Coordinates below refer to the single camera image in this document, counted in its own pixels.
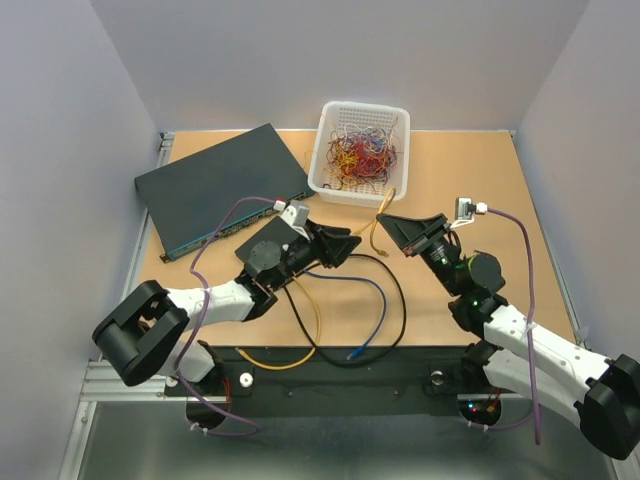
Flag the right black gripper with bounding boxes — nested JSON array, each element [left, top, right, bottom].
[[376, 213, 464, 297]]

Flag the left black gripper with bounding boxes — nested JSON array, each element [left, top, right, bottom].
[[269, 219, 361, 290]]

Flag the yellow ethernet cable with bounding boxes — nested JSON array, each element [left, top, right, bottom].
[[235, 277, 324, 372], [355, 187, 397, 259]]

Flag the black ethernet cable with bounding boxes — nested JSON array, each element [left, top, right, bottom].
[[284, 253, 407, 369]]

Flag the blue ethernet cable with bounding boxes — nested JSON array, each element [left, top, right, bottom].
[[304, 269, 390, 362]]

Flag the small black network switch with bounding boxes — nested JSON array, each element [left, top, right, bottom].
[[235, 217, 299, 263]]

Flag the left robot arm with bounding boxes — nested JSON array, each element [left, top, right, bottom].
[[92, 217, 362, 394]]

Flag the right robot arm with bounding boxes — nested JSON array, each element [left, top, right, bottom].
[[377, 214, 639, 460]]

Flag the white plastic basket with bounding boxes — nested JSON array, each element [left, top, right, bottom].
[[308, 101, 411, 208]]

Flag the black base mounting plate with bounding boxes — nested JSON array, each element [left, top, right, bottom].
[[194, 346, 491, 418]]

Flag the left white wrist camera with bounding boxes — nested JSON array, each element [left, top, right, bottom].
[[274, 200, 310, 239]]

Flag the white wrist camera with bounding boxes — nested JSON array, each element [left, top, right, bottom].
[[450, 197, 489, 229], [274, 200, 310, 239]]

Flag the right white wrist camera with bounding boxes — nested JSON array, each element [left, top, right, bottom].
[[450, 197, 489, 229]]

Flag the tangled colourful wires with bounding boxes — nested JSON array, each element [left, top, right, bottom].
[[319, 124, 404, 193]]

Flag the large dark network switch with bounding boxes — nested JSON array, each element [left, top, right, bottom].
[[135, 123, 313, 263]]

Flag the aluminium frame rail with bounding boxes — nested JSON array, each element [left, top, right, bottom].
[[79, 355, 621, 401]]

